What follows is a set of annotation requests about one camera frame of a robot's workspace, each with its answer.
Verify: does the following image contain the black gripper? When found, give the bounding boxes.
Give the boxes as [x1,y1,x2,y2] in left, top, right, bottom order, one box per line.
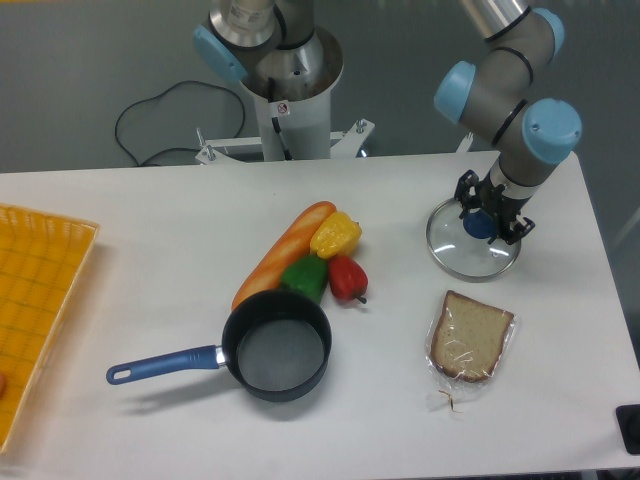
[454,170,535,245]

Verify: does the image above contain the black saucepan blue handle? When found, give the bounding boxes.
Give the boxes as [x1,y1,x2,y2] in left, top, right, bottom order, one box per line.
[106,290,332,402]

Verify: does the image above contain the yellow woven basket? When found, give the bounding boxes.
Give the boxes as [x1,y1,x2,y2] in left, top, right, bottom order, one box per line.
[1,204,100,453]

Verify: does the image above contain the black device at table edge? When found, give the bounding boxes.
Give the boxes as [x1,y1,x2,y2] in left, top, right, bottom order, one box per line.
[615,404,640,455]

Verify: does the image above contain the glass lid blue knob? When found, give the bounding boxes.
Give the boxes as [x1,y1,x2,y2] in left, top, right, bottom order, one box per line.
[425,198,521,282]

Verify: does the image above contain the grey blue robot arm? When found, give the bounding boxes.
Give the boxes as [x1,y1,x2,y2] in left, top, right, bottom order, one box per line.
[193,1,582,245]

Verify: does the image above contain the red toy bell pepper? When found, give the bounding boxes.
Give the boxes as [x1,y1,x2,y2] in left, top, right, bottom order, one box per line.
[329,256,368,304]

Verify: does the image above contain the bread slice in plastic wrap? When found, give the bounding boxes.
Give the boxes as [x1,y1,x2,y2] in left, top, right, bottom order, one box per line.
[425,290,517,414]

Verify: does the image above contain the black cable on floor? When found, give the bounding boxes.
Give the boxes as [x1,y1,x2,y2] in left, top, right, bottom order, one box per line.
[114,81,246,167]

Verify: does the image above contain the yellow toy bell pepper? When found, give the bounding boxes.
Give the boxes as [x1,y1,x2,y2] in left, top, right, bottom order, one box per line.
[310,211,362,260]

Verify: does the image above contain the orange toy baguette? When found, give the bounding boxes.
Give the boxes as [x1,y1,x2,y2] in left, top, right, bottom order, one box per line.
[231,201,337,310]

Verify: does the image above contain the green toy bell pepper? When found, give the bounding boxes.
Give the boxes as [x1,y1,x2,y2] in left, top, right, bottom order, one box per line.
[279,254,328,304]

